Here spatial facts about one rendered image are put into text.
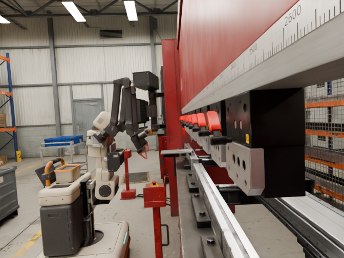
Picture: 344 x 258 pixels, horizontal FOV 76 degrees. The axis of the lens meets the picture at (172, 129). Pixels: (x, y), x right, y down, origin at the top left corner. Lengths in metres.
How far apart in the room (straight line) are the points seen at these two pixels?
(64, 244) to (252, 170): 1.82
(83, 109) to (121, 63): 2.40
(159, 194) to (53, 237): 0.87
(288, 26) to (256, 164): 0.19
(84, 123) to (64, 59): 2.60
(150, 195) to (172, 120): 1.38
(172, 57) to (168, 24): 6.93
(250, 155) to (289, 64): 0.15
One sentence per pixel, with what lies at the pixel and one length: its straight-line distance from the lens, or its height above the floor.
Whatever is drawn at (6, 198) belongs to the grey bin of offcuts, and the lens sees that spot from 3.84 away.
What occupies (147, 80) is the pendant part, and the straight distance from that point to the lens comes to 3.03.
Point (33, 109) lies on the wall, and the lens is 10.23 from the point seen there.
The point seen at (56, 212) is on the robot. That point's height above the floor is 0.64.
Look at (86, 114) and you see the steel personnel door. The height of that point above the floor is 1.61.
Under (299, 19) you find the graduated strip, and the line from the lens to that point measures 0.24.
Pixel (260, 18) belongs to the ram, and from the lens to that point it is 0.33.
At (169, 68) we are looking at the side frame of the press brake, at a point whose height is 1.93.
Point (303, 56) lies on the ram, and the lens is 0.23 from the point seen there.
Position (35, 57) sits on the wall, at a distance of 10.43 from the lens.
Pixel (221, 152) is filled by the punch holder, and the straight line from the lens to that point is 0.54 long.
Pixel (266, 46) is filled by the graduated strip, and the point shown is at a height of 1.38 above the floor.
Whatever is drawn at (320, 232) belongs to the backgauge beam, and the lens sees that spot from 0.78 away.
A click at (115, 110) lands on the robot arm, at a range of 1.73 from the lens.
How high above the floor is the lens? 1.31
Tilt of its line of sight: 3 degrees down
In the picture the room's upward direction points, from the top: 3 degrees counter-clockwise
